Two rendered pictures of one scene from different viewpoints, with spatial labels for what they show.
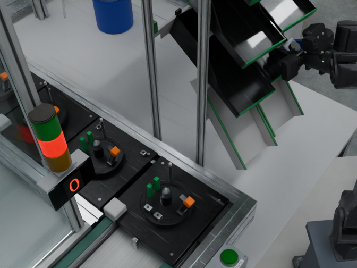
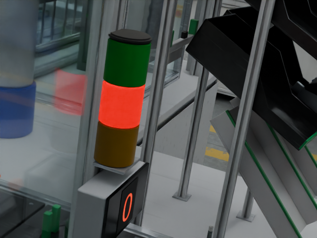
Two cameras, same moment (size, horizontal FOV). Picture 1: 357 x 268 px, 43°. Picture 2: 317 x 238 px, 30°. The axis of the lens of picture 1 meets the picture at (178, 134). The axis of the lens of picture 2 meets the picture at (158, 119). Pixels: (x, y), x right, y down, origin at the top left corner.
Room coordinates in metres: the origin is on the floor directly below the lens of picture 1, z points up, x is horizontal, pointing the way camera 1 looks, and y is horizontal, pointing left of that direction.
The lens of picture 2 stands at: (-0.05, 0.46, 1.56)
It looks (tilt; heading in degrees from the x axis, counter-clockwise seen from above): 20 degrees down; 338
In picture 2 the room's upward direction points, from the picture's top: 9 degrees clockwise
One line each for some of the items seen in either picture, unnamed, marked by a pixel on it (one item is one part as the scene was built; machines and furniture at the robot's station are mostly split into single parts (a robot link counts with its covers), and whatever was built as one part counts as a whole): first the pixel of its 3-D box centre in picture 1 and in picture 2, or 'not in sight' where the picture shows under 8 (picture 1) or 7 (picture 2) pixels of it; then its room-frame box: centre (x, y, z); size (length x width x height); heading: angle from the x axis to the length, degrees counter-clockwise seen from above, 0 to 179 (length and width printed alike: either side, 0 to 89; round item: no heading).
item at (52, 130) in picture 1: (45, 123); (126, 60); (0.57, 0.25, 1.38); 0.05 x 0.05 x 0.05
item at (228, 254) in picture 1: (229, 257); not in sight; (0.49, -0.12, 0.96); 0.04 x 0.04 x 0.02
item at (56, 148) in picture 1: (51, 140); (121, 101); (0.57, 0.25, 1.33); 0.05 x 0.05 x 0.05
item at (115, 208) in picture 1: (115, 210); not in sight; (0.63, 0.17, 0.97); 0.05 x 0.05 x 0.04; 49
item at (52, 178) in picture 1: (56, 153); (117, 134); (0.57, 0.25, 1.29); 0.12 x 0.05 x 0.25; 139
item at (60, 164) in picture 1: (57, 156); (116, 140); (0.57, 0.25, 1.28); 0.05 x 0.05 x 0.05
